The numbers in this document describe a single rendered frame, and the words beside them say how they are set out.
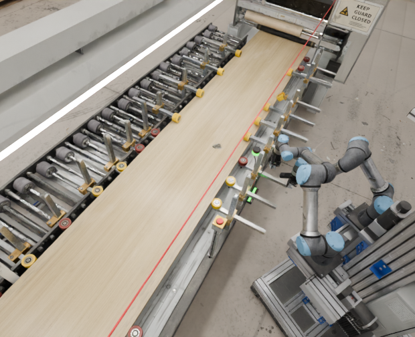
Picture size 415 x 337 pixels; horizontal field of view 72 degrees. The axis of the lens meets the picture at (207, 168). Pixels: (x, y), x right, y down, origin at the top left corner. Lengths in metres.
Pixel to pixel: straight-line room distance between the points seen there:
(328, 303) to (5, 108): 1.91
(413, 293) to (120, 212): 1.86
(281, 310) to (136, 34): 2.37
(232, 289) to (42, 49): 2.58
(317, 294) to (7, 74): 1.89
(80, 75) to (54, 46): 0.08
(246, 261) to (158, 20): 2.49
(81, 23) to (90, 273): 1.59
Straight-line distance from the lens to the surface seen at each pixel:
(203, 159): 2.44
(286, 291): 2.80
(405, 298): 1.99
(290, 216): 3.39
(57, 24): 0.72
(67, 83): 0.71
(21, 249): 2.28
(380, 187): 2.26
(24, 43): 0.67
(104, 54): 0.77
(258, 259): 3.05
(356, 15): 4.06
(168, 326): 2.09
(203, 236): 2.37
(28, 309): 2.08
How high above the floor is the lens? 2.76
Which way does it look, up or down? 51 degrees down
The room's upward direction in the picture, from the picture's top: 8 degrees clockwise
